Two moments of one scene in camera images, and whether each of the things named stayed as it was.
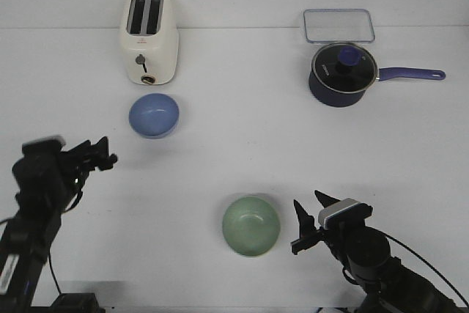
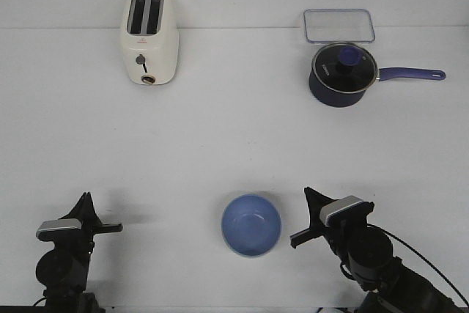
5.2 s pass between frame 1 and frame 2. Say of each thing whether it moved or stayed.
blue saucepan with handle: stayed
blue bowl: moved
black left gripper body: moved
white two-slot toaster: stayed
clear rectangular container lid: stayed
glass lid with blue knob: stayed
